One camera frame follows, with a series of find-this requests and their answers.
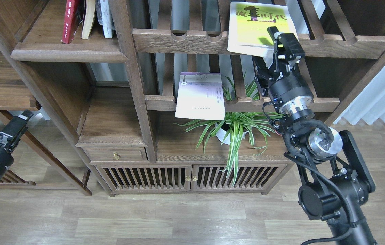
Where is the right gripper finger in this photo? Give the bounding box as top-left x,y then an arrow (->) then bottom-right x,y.
252,56 -> 271,97
267,26 -> 305,67

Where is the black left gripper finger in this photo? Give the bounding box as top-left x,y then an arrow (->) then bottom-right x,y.
0,110 -> 34,146

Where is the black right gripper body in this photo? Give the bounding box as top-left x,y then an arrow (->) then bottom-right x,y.
267,64 -> 314,114

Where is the yellow green cover book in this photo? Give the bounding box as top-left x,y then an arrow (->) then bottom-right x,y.
227,2 -> 297,57

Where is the red cover book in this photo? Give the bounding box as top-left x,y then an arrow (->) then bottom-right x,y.
61,0 -> 85,44

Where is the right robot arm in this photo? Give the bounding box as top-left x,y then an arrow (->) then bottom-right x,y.
253,26 -> 377,245

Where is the pale lavender cover book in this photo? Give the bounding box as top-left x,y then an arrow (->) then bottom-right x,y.
175,72 -> 225,120

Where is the green spider plant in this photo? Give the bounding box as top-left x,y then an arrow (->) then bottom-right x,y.
184,85 -> 283,186

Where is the dark wooden bookshelf unit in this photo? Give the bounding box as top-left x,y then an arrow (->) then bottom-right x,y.
0,0 -> 385,196

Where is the brass drawer knob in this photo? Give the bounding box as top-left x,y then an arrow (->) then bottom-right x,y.
112,152 -> 121,160

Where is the upright white book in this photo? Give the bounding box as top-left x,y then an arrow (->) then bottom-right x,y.
96,0 -> 115,39

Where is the upright cream paged book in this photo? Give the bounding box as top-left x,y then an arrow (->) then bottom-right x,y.
81,0 -> 96,40

